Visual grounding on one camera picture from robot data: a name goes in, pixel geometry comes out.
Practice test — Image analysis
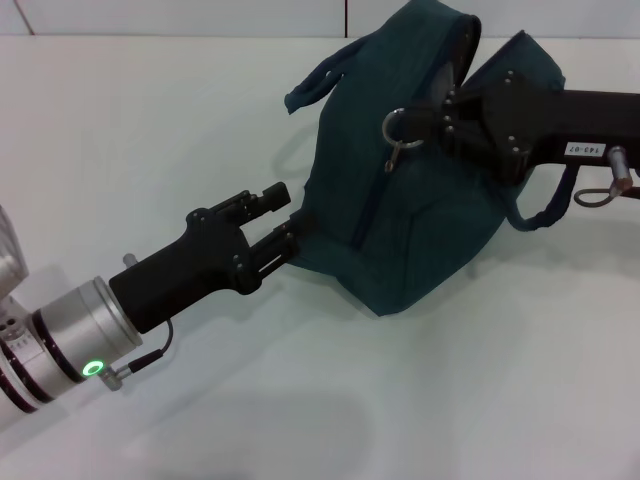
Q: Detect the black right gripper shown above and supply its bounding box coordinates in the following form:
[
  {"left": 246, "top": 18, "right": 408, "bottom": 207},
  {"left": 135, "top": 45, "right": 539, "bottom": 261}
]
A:
[{"left": 398, "top": 69, "right": 640, "bottom": 187}]

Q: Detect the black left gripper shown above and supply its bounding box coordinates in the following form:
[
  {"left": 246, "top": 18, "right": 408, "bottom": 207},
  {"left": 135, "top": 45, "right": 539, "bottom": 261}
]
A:
[{"left": 108, "top": 182, "right": 315, "bottom": 336}]

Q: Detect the silver zipper pull ring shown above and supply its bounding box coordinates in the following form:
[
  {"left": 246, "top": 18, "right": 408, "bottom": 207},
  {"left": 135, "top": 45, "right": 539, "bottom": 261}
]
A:
[{"left": 381, "top": 107, "right": 427, "bottom": 175}]

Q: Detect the dark teal fabric bag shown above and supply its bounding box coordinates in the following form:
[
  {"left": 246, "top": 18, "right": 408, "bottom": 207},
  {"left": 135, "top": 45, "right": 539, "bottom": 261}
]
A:
[{"left": 282, "top": 0, "right": 576, "bottom": 318}]

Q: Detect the left arm grey plug cable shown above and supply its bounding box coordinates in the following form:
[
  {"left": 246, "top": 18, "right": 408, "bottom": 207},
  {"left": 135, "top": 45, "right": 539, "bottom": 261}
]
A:
[{"left": 101, "top": 316, "right": 175, "bottom": 392}]

